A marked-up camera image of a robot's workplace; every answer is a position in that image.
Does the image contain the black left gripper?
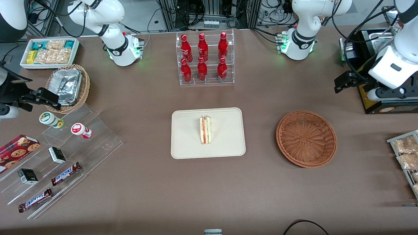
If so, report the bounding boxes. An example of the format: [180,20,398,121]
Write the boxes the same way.
[334,70,368,94]

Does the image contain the stack of foil trays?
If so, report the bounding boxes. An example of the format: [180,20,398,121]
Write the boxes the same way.
[49,68,83,107]

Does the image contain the light tan wicker basket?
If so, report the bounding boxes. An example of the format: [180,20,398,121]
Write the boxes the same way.
[45,64,91,114]

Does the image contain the cream plastic serving tray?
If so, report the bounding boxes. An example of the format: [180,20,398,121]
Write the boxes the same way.
[171,107,246,160]

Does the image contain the black cable loop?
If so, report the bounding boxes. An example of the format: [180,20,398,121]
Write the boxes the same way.
[282,219,330,235]

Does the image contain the small clear cracker bag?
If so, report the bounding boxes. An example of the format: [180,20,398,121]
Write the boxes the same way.
[46,39,66,50]

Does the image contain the aluminium frame equipment rack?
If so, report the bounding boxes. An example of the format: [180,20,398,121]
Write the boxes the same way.
[157,0,263,32]

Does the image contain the white rectangular snack bin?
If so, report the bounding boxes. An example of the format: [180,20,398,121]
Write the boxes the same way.
[20,38,81,70]

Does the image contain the triangular sandwich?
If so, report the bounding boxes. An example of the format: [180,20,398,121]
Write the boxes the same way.
[199,115,213,145]

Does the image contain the green lid yogurt cup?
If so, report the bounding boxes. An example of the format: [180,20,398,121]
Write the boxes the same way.
[39,112,65,129]

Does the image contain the red cola bottle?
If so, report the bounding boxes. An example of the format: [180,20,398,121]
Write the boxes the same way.
[217,57,228,82]
[180,34,193,63]
[197,57,208,82]
[180,58,193,83]
[197,33,209,62]
[217,32,229,60]

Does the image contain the clear bag of pastries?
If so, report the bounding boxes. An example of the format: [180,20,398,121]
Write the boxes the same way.
[396,152,418,170]
[393,135,418,154]

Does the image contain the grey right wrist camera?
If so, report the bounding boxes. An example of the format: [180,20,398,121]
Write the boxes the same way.
[0,105,19,119]

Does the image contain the clear acrylic stepped display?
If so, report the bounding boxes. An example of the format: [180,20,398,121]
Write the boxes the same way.
[0,103,124,220]

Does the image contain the small black box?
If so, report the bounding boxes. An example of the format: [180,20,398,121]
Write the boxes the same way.
[17,168,39,185]
[48,147,67,165]

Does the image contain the large clear cracker bag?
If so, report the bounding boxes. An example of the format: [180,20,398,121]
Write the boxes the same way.
[34,48,72,65]

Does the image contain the red lid yogurt cup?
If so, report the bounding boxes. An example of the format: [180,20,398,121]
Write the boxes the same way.
[71,123,93,139]

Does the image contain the black food warmer machine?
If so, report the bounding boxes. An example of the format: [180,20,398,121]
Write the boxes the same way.
[339,6,418,115]

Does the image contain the brown round wicker basket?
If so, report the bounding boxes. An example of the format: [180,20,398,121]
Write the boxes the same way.
[276,110,337,168]

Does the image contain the red cookie box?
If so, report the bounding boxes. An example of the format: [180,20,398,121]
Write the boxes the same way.
[0,134,41,174]

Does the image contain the clear acrylic bottle rack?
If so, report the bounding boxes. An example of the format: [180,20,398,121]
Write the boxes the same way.
[176,29,235,86]

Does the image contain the Snickers chocolate bar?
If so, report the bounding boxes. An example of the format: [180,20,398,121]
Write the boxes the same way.
[51,162,82,187]
[18,188,53,213]

